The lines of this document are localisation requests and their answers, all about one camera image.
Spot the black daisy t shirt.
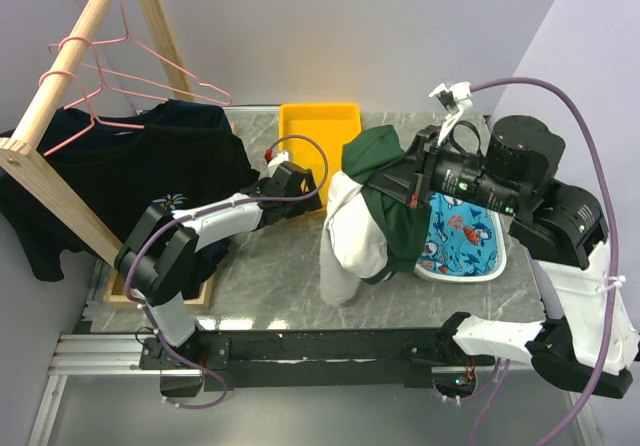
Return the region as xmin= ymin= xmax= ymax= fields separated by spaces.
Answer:
xmin=1 ymin=125 xmax=259 ymax=282

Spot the pink wire hanger middle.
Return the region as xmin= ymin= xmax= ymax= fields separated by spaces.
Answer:
xmin=47 ymin=35 xmax=201 ymax=102

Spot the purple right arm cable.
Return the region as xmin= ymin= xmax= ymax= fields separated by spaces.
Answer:
xmin=467 ymin=76 xmax=619 ymax=446

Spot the aluminium rail frame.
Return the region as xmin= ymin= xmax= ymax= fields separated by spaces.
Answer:
xmin=27 ymin=330 xmax=201 ymax=446

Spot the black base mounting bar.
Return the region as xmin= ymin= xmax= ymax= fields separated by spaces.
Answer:
xmin=139 ymin=327 xmax=495 ymax=397

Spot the pink wire hanger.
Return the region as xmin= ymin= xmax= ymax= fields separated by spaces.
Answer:
xmin=93 ymin=0 xmax=233 ymax=107
xmin=47 ymin=35 xmax=201 ymax=102
xmin=38 ymin=69 xmax=144 ymax=157

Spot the dark navy t shirt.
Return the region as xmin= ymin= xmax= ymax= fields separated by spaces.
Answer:
xmin=44 ymin=99 xmax=231 ymax=139

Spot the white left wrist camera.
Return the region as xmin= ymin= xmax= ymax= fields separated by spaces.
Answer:
xmin=264 ymin=149 xmax=292 ymax=177

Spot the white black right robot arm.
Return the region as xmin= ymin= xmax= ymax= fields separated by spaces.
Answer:
xmin=367 ymin=115 xmax=639 ymax=399

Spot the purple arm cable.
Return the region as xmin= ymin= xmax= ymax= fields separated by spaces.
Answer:
xmin=122 ymin=135 xmax=330 ymax=411
xmin=467 ymin=76 xmax=619 ymax=446

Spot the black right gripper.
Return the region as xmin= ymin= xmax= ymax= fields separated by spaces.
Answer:
xmin=362 ymin=123 xmax=523 ymax=215

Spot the green and white t shirt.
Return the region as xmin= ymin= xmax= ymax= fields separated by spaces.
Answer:
xmin=319 ymin=125 xmax=431 ymax=306

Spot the pink wire hanger front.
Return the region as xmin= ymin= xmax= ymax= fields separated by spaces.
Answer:
xmin=38 ymin=69 xmax=144 ymax=157

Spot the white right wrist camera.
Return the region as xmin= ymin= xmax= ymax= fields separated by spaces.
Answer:
xmin=429 ymin=82 xmax=473 ymax=146

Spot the blue shark print cloth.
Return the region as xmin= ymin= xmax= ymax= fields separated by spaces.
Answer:
xmin=417 ymin=191 xmax=503 ymax=278

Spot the wooden clothes rack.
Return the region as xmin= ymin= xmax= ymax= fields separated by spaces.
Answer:
xmin=0 ymin=0 xmax=216 ymax=310

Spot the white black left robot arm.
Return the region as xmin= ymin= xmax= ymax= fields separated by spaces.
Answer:
xmin=114 ymin=160 xmax=328 ymax=368

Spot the white plastic basket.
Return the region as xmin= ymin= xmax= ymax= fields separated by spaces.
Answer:
xmin=414 ymin=210 xmax=508 ymax=284

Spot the yellow plastic tray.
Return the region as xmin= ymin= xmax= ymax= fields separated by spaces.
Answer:
xmin=278 ymin=103 xmax=362 ymax=208

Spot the pink wire hanger rear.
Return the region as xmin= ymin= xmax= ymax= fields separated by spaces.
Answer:
xmin=93 ymin=0 xmax=233 ymax=107

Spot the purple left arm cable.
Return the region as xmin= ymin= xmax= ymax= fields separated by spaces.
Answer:
xmin=122 ymin=135 xmax=330 ymax=411

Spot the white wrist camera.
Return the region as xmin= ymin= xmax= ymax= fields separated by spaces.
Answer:
xmin=429 ymin=82 xmax=473 ymax=146
xmin=264 ymin=149 xmax=292 ymax=177

